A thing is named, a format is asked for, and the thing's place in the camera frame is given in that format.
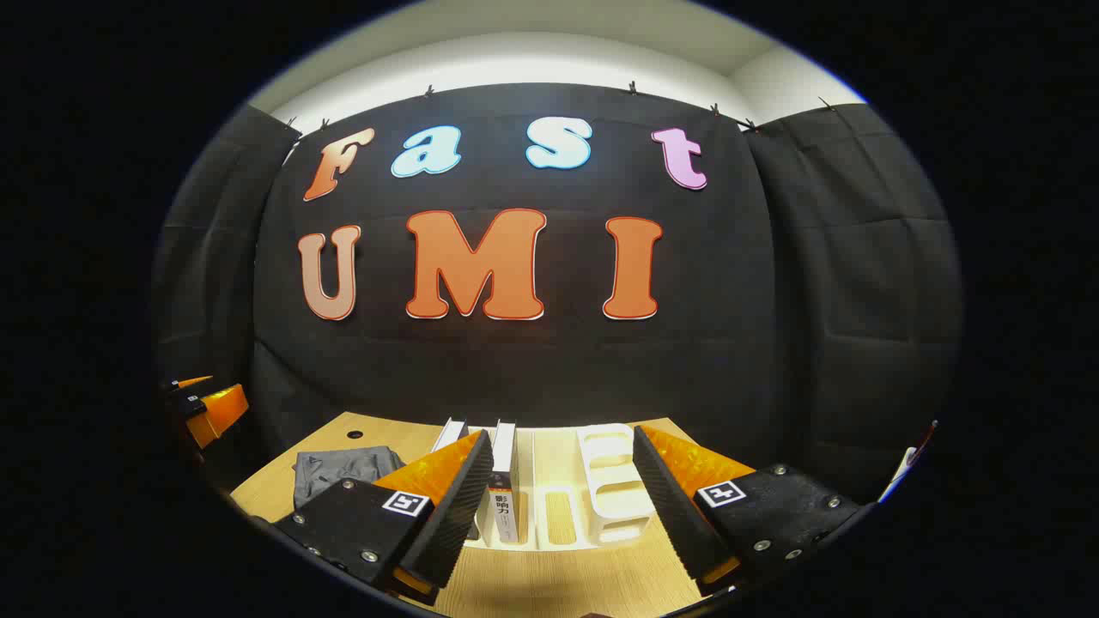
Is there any grey schoolbag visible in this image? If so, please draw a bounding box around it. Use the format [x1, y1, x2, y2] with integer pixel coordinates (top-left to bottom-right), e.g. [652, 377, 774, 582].
[293, 446, 406, 511]

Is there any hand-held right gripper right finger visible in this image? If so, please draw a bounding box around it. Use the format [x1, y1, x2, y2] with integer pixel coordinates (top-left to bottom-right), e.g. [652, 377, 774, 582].
[632, 424, 862, 597]

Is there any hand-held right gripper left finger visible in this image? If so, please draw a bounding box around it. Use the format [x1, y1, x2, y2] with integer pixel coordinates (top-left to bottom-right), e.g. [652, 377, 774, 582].
[273, 429, 495, 607]

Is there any grey spine book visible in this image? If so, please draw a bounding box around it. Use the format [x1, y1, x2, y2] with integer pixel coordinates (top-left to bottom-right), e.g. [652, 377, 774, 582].
[487, 421, 521, 544]

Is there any white stand with cables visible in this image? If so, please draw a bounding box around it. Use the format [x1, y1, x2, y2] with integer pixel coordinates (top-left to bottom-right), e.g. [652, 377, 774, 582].
[877, 421, 938, 503]

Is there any white bookshelf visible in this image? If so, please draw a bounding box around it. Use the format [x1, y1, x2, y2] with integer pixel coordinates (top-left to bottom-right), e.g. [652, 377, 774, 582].
[446, 422, 658, 552]

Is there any black backdrop cloth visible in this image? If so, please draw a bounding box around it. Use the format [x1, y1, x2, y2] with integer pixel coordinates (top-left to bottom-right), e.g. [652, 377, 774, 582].
[153, 82, 962, 507]

